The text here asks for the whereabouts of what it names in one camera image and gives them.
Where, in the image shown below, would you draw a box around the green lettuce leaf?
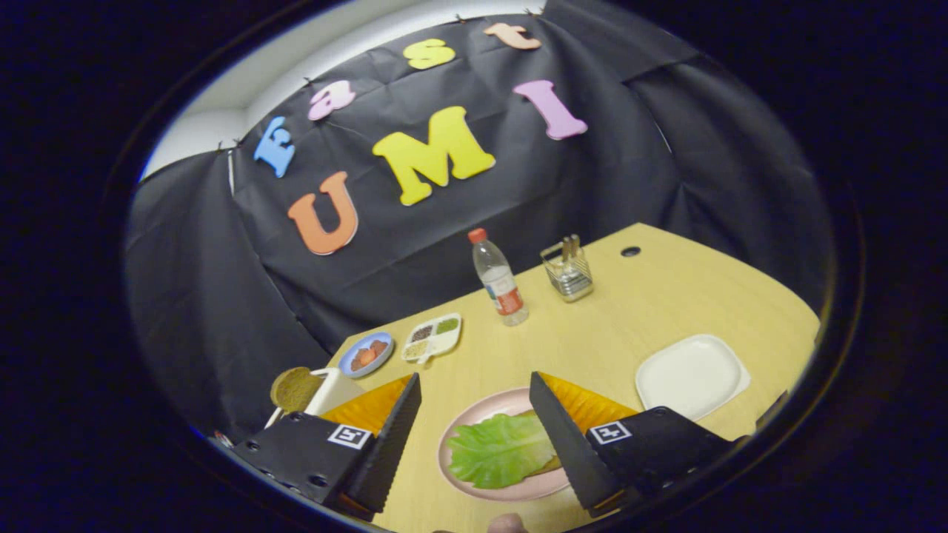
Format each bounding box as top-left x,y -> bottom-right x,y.
445,412 -> 558,489

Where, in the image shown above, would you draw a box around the wire cutlery holder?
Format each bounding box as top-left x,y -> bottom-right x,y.
540,235 -> 595,304

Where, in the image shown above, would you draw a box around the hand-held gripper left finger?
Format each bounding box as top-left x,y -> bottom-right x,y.
231,372 -> 422,521

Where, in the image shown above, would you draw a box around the white divided condiment tray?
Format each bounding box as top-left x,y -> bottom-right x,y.
401,312 -> 463,365

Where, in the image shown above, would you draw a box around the clear red-capped water bottle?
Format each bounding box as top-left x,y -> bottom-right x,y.
467,228 -> 530,327

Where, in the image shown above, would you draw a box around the white toaster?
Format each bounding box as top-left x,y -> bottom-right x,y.
264,368 -> 364,430

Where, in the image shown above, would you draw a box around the red food slices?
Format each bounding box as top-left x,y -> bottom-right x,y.
350,340 -> 388,371

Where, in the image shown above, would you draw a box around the white square plate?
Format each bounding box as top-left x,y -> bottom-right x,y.
635,334 -> 751,422

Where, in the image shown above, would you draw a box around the pink round plate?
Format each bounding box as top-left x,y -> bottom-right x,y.
437,387 -> 573,502

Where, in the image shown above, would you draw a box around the small blue plate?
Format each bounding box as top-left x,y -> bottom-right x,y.
338,332 -> 395,379

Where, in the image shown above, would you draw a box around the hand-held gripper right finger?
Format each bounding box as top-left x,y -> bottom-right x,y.
528,371 -> 741,519

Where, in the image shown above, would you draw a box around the black backdrop cloth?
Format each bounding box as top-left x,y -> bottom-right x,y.
124,0 -> 834,445

